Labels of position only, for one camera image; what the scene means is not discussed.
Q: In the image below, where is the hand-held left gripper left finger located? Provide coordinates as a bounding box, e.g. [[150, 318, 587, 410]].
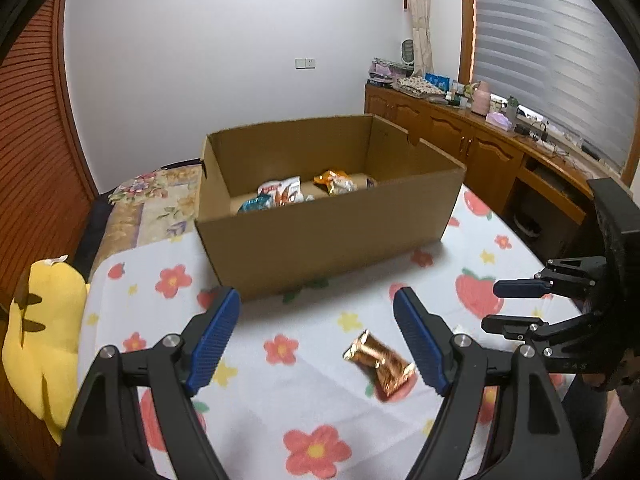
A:
[[55, 286, 242, 480]]

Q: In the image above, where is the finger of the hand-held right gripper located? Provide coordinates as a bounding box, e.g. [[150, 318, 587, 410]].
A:
[[493, 256, 608, 301], [481, 313, 594, 344]]

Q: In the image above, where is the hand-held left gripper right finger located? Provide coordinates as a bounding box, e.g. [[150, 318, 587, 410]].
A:
[[392, 286, 583, 480]]

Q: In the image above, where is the copper foil snack packet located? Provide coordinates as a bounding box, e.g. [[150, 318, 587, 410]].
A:
[[342, 329, 417, 402]]

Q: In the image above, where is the brown cardboard box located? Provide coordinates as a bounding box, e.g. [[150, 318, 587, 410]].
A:
[[195, 114, 467, 302]]

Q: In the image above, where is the blue snack packet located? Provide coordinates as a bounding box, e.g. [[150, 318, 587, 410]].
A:
[[237, 196, 274, 215]]

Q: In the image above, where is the white red orange snack packet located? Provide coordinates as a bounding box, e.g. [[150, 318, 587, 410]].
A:
[[257, 176, 303, 209]]

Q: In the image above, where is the orange and white snack packet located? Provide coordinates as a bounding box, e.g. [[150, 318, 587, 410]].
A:
[[313, 170, 361, 196]]

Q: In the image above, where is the person's right forearm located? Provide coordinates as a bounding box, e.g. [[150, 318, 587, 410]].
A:
[[562, 375, 626, 480]]

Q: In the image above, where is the floral strawberry tablecloth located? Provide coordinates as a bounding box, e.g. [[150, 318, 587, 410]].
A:
[[75, 182, 586, 480]]

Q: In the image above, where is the white power strip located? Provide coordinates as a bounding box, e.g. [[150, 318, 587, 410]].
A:
[[537, 137, 571, 156]]

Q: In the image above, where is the floral bedspread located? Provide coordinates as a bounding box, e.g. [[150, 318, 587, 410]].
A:
[[87, 165, 204, 281]]

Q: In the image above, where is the yellow plush toy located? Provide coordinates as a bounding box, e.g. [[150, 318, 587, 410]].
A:
[[0, 255, 92, 432]]

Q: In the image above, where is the wooden cabinet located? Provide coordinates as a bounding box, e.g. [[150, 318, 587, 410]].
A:
[[364, 82, 621, 267]]

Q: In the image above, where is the pink bottle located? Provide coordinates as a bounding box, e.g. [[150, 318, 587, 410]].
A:
[[472, 81, 492, 116]]

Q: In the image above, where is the patterned cloth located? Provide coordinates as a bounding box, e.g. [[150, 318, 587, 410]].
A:
[[392, 75, 444, 97]]

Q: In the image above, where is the stack of folded cloths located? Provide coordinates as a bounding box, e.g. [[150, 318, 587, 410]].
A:
[[367, 57, 406, 86]]

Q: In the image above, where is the slatted wooden door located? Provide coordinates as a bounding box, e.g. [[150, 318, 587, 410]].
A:
[[0, 0, 101, 461]]

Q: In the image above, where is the beige curtain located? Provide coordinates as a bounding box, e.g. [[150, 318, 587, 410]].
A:
[[401, 0, 434, 79]]

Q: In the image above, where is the wooden window frame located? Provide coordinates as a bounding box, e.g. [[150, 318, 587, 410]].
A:
[[459, 0, 476, 84]]

